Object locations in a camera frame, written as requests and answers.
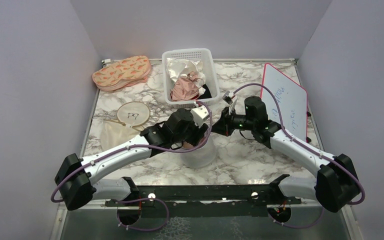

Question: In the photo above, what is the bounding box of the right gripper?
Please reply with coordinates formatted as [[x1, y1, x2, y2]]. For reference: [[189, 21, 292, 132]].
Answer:
[[209, 106, 256, 137]]

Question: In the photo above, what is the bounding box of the pink lace bra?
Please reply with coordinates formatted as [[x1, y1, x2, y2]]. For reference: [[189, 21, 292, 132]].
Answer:
[[182, 141, 195, 150]]

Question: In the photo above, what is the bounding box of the white mesh laundry bag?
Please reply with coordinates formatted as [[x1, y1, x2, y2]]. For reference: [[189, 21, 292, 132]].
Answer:
[[180, 136, 217, 169]]

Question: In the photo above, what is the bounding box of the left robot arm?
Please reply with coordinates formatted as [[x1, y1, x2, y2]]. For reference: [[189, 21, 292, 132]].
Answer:
[[50, 105, 212, 211]]

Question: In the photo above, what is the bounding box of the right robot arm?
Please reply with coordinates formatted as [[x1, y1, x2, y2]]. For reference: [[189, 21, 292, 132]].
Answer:
[[211, 93, 363, 213]]

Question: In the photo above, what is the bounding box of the pink satin bra in basket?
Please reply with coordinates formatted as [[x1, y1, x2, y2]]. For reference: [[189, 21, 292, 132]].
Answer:
[[170, 72, 204, 102]]

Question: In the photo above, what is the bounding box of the black garment in basket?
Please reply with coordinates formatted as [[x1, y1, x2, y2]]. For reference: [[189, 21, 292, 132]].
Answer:
[[198, 84, 212, 100]]

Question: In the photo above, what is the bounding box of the embroidery hoop with cloth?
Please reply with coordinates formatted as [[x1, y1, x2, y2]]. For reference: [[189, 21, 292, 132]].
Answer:
[[100, 101, 151, 151]]

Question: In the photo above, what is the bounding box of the white satin garment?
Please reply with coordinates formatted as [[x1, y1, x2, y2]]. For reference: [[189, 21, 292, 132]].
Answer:
[[166, 58, 206, 88]]

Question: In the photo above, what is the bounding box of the red framed whiteboard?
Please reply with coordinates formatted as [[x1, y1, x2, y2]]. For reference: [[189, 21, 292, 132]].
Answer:
[[260, 63, 308, 141]]

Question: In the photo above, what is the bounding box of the white plastic basket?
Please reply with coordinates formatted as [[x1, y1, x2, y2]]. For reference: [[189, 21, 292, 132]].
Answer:
[[162, 48, 221, 108]]

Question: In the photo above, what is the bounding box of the carrot pattern pouch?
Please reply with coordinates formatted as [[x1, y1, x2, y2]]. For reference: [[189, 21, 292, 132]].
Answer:
[[91, 55, 152, 92]]

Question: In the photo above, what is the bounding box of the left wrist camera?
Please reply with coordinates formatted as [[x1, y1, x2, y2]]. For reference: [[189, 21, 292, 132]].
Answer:
[[190, 105, 210, 128]]

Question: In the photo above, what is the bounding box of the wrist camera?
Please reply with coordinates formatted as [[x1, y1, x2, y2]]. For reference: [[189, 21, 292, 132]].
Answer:
[[221, 91, 238, 114], [190, 105, 210, 128]]

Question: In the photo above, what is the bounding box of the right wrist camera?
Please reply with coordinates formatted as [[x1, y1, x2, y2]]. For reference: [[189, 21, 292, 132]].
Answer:
[[221, 91, 238, 114]]

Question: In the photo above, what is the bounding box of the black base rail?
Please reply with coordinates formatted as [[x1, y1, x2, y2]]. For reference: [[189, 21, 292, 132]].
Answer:
[[104, 184, 302, 218]]

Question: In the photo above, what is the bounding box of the white wall plug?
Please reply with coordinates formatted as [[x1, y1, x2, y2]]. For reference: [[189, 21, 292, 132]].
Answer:
[[101, 58, 112, 65]]

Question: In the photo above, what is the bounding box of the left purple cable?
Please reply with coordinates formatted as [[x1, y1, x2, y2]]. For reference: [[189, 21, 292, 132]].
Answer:
[[50, 100, 213, 204]]

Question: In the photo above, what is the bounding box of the purple cable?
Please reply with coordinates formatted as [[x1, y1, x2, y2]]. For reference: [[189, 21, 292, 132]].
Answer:
[[232, 82, 366, 206], [50, 100, 213, 204]]

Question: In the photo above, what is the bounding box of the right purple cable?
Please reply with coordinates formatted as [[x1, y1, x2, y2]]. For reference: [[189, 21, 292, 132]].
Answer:
[[232, 82, 366, 206]]

